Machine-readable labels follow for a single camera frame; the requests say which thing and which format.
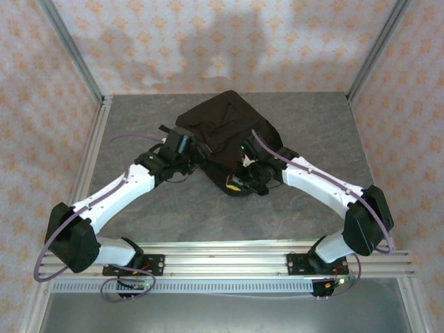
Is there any black fabric backpack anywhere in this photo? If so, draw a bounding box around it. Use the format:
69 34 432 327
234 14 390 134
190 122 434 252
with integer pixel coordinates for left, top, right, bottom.
175 89 299 197

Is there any grey metal sheet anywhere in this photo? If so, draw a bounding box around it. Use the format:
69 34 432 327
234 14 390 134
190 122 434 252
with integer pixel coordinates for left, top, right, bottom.
37 293 413 333

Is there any small lit circuit board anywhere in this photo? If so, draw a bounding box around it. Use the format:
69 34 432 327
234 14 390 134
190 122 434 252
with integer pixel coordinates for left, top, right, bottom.
117 279 151 291
324 275 355 289

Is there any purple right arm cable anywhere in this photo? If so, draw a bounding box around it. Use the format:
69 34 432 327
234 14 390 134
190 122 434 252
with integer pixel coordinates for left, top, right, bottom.
251 128 395 301

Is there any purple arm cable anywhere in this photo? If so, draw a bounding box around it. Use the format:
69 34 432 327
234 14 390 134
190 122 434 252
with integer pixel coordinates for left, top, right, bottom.
251 128 395 301
33 133 167 302

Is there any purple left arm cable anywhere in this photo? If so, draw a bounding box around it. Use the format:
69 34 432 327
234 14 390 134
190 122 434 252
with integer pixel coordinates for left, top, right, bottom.
33 133 167 302

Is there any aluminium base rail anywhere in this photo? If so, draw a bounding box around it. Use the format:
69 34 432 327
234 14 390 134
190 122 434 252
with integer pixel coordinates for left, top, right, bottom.
36 240 416 278

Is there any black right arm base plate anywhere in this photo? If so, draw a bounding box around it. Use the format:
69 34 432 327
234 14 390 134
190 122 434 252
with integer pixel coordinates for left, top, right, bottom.
287 253 349 277

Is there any slotted grey cable duct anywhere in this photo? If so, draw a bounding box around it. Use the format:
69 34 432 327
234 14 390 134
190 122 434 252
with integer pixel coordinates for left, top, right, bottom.
51 279 315 295

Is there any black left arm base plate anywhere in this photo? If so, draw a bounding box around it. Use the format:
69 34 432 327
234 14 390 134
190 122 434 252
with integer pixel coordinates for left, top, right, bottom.
103 254 165 277

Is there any aluminium frame post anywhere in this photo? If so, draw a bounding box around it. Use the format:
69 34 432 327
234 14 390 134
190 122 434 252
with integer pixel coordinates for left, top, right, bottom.
346 0 413 103
37 0 105 103

